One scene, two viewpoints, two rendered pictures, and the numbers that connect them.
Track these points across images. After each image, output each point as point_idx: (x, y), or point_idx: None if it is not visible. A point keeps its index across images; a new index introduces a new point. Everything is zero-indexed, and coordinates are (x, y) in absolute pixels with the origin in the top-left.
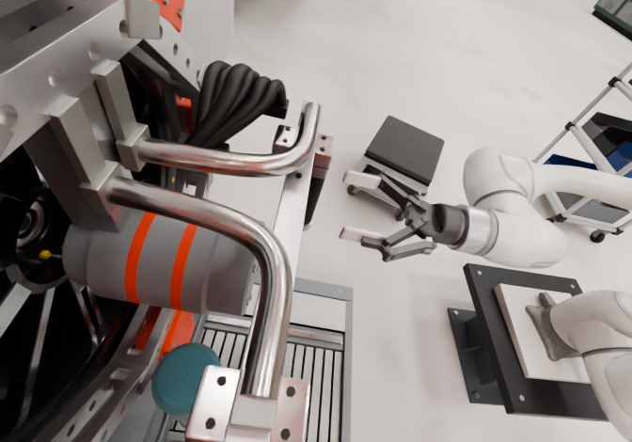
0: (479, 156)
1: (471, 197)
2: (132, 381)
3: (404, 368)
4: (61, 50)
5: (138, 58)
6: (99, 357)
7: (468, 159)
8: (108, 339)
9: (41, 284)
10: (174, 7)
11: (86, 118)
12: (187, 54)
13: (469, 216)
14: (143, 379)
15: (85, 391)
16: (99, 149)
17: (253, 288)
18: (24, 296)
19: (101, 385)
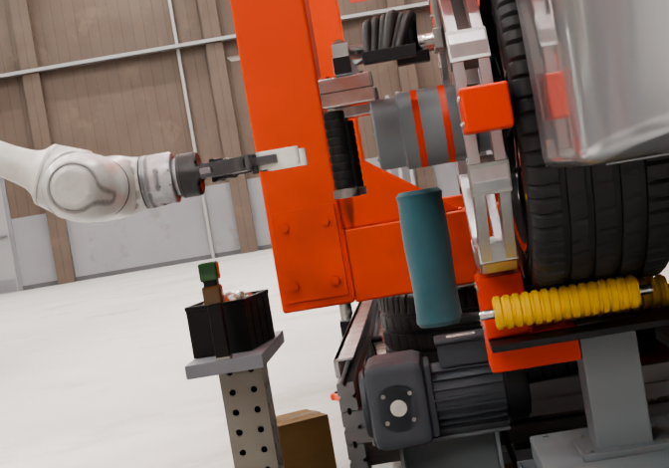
0: (102, 161)
1: (126, 188)
2: (473, 229)
3: None
4: None
5: (465, 10)
6: (519, 244)
7: (106, 175)
8: (520, 243)
9: (513, 129)
10: None
11: (431, 5)
12: (441, 13)
13: (171, 152)
14: (471, 241)
15: (496, 212)
16: (434, 22)
17: None
18: None
19: (491, 219)
